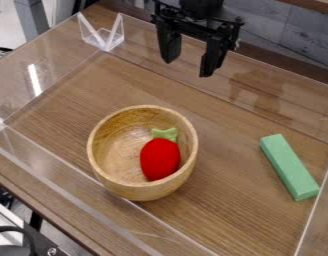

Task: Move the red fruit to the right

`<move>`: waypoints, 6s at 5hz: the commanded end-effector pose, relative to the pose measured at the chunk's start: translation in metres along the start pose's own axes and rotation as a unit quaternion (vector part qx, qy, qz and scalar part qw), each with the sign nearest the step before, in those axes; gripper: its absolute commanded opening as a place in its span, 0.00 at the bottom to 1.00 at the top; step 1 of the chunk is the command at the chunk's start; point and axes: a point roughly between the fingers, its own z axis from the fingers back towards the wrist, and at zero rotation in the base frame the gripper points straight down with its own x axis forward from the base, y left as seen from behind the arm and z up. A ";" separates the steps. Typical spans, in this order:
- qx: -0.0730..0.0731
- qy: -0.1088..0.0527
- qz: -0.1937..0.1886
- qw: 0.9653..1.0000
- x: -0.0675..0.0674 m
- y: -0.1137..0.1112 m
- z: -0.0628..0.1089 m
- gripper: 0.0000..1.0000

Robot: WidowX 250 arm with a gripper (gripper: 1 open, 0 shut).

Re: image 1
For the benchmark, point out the clear acrylic corner bracket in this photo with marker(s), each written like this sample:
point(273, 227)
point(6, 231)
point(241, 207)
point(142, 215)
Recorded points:
point(102, 38)

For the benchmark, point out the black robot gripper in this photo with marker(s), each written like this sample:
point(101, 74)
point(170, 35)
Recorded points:
point(200, 19)

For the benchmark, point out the clear acrylic enclosure wall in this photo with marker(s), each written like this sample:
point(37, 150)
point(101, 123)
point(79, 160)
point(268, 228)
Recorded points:
point(61, 86)

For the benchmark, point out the wooden bowl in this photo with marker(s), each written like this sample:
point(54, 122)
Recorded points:
point(114, 147)

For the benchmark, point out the green rectangular block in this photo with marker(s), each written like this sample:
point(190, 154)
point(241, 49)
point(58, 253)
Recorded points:
point(290, 168)

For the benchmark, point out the red plush strawberry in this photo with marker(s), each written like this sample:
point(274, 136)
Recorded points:
point(161, 154)

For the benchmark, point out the black metal clamp base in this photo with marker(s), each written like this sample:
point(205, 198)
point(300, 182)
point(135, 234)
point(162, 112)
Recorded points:
point(45, 246)

